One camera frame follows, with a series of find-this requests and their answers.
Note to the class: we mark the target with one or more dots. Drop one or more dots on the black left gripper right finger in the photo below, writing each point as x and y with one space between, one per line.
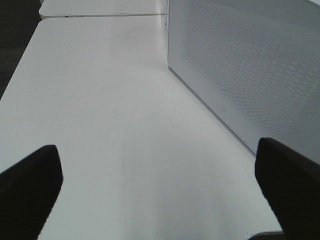
290 182

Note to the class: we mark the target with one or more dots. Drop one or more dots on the white microwave door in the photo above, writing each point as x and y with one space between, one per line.
255 63

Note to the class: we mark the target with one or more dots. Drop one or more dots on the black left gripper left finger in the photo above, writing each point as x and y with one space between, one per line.
28 192

